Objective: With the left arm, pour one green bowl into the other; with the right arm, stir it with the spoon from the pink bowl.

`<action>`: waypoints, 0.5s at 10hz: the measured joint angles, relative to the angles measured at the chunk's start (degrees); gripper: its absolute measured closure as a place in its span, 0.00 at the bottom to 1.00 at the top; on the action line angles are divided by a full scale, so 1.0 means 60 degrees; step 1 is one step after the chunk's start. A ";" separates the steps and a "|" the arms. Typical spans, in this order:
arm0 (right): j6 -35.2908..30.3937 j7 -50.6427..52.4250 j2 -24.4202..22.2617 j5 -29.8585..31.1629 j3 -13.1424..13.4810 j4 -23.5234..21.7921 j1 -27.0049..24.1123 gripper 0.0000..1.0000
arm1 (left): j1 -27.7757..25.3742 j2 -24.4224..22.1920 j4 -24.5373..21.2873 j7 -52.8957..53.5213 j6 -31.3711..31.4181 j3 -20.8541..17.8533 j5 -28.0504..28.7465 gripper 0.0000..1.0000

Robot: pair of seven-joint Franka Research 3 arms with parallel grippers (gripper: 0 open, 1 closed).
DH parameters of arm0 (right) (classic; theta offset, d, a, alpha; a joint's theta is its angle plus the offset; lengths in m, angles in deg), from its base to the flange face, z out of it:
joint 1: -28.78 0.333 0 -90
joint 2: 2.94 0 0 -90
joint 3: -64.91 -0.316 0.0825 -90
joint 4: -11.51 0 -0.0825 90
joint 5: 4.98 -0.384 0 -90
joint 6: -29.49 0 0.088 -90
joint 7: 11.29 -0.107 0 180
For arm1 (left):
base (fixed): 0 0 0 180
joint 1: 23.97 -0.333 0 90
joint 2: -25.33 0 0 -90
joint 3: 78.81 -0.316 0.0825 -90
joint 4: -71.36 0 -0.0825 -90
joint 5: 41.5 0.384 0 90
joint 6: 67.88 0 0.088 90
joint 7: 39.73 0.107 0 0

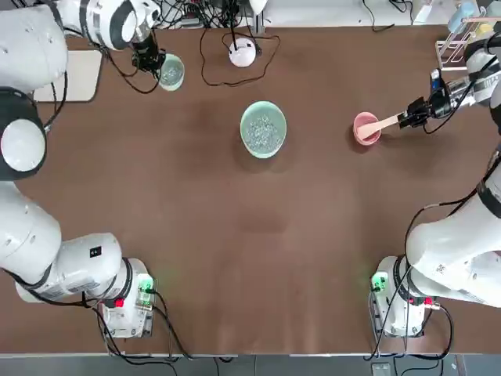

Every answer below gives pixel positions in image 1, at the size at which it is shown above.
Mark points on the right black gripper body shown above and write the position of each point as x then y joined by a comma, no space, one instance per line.
439,103

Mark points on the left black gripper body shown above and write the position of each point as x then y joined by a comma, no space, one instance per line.
146,55

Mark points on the small green bowl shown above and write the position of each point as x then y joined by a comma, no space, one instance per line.
178,58

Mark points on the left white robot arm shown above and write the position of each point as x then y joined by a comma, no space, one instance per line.
23,235

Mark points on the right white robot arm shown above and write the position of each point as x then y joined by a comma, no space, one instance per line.
438,243

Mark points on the pink bowl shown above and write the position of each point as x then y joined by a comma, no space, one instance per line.
368,141

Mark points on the large green bowl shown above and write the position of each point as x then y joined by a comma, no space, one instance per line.
246,133

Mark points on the clear plastic crystals pile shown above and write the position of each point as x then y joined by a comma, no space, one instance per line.
263,133
171,74

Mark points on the grey square pad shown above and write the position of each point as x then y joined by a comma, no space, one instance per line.
78,74

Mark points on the yellow cup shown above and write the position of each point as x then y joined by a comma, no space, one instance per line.
484,28

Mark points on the wooden rack rod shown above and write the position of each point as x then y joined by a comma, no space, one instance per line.
477,18

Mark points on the grey power socket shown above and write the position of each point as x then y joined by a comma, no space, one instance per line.
381,369

